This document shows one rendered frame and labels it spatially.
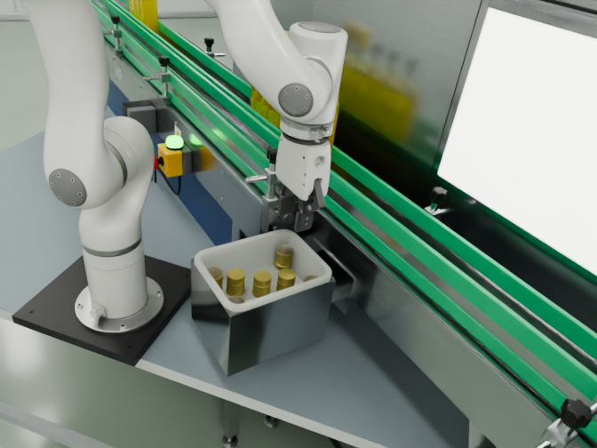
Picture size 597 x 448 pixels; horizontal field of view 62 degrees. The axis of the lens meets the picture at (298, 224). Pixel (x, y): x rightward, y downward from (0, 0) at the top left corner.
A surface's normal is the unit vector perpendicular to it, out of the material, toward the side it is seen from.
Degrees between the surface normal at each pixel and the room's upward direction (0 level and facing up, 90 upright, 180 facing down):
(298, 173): 91
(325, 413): 0
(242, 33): 69
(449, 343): 90
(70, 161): 63
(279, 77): 85
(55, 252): 0
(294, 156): 91
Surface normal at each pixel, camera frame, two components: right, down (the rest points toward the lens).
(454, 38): -0.84, 0.22
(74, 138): -0.03, 0.10
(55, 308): 0.11, -0.82
